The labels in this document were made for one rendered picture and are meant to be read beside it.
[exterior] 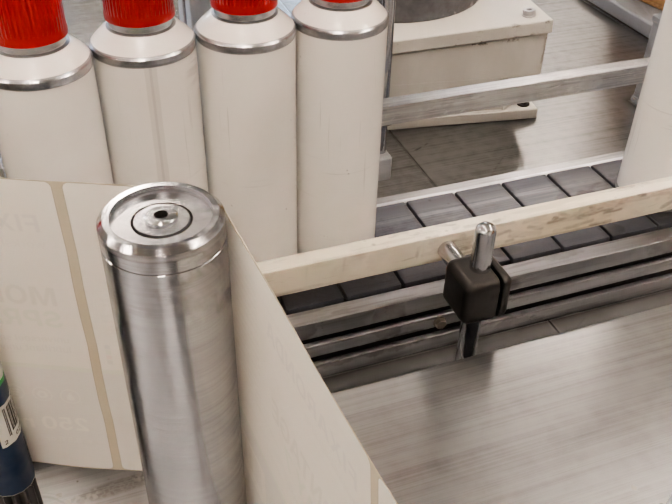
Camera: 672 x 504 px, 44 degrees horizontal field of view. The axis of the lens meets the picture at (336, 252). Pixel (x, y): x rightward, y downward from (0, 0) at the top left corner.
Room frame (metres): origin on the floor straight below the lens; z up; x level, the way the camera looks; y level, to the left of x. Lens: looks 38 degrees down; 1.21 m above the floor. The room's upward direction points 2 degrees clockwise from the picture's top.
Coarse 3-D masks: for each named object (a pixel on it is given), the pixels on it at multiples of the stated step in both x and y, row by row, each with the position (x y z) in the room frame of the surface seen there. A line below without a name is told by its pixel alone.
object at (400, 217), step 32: (480, 192) 0.50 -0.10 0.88; (512, 192) 0.50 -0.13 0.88; (544, 192) 0.50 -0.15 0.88; (576, 192) 0.51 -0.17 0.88; (384, 224) 0.46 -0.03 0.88; (416, 224) 0.46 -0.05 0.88; (608, 224) 0.47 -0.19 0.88; (640, 224) 0.47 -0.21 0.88; (512, 256) 0.43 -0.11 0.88; (320, 288) 0.39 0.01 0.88; (352, 288) 0.39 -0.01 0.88; (384, 288) 0.39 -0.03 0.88
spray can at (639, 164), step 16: (656, 48) 0.51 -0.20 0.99; (656, 64) 0.50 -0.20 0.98; (656, 80) 0.50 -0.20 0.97; (640, 96) 0.51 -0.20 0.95; (656, 96) 0.49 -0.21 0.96; (640, 112) 0.50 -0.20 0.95; (656, 112) 0.49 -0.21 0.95; (640, 128) 0.50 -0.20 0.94; (656, 128) 0.49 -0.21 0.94; (640, 144) 0.50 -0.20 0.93; (656, 144) 0.49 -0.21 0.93; (624, 160) 0.51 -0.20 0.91; (640, 160) 0.49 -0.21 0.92; (656, 160) 0.49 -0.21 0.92; (624, 176) 0.50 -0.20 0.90; (640, 176) 0.49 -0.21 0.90; (656, 176) 0.48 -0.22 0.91
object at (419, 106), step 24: (552, 72) 0.53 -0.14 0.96; (576, 72) 0.53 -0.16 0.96; (600, 72) 0.53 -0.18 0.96; (624, 72) 0.54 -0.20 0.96; (408, 96) 0.49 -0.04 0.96; (432, 96) 0.49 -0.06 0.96; (456, 96) 0.49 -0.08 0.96; (480, 96) 0.50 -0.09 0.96; (504, 96) 0.50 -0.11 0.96; (528, 96) 0.51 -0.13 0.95; (552, 96) 0.52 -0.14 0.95; (384, 120) 0.47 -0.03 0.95; (408, 120) 0.48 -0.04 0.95
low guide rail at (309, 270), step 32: (608, 192) 0.45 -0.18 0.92; (640, 192) 0.45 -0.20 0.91; (448, 224) 0.41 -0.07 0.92; (512, 224) 0.42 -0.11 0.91; (544, 224) 0.43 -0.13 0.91; (576, 224) 0.44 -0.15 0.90; (288, 256) 0.38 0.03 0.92; (320, 256) 0.38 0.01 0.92; (352, 256) 0.38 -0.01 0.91; (384, 256) 0.39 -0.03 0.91; (416, 256) 0.39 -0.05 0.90; (288, 288) 0.37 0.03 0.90
